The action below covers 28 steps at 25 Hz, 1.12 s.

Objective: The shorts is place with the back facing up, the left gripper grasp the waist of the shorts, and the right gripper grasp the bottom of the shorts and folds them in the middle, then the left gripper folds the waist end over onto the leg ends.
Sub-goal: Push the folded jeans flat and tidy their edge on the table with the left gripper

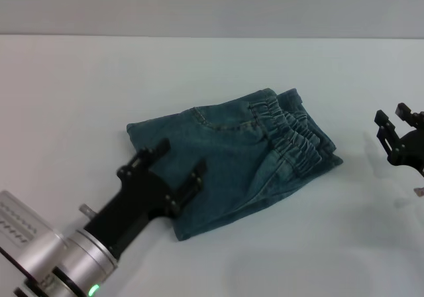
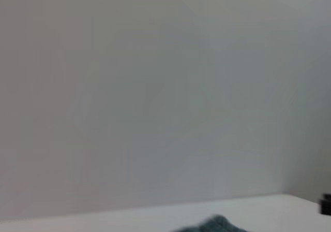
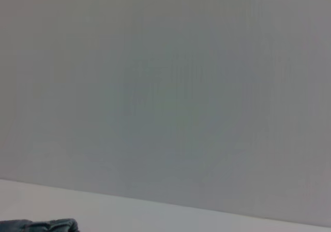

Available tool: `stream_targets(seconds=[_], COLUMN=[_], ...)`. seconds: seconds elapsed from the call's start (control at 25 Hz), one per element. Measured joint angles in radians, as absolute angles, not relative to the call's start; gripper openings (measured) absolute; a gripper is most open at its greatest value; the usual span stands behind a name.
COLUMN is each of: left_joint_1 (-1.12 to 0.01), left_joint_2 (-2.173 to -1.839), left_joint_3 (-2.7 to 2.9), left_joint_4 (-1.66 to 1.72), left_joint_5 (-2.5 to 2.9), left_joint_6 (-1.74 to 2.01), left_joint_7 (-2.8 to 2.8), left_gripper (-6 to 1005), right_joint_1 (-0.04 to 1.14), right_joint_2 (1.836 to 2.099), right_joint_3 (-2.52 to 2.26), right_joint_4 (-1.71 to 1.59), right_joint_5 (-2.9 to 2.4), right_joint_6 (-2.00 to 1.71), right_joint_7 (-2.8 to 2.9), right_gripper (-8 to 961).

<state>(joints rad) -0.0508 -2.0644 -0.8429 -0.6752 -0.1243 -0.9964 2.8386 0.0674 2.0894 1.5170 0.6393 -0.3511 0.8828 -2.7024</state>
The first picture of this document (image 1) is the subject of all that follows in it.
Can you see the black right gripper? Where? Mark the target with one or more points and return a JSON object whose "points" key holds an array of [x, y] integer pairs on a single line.
{"points": [[409, 151]]}

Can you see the blue denim shorts with cartoon print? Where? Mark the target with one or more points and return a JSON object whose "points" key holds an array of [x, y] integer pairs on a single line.
{"points": [[238, 164]]}

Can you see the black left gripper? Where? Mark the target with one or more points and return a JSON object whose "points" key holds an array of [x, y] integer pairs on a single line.
{"points": [[132, 204]]}

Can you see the left wrist camera housing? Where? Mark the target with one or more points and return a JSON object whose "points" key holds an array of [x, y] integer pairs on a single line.
{"points": [[23, 230]]}

